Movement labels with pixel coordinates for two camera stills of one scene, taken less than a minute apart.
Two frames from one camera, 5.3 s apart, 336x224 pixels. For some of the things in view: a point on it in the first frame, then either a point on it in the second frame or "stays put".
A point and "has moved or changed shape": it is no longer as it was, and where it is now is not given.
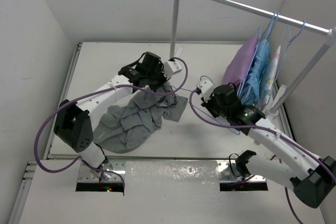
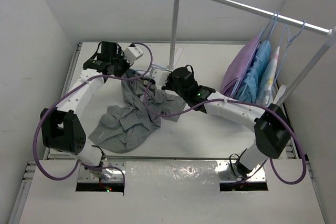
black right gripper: x=207 y=105 → x=167 y=85
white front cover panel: x=155 y=192 stays put
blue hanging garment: x=250 y=94 stays put
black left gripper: x=159 y=68 → x=120 y=55
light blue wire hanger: x=200 y=109 has moved or changed shape
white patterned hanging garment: x=268 y=79 stays put
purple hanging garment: x=237 y=67 stays put
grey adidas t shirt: x=126 y=126 stays put
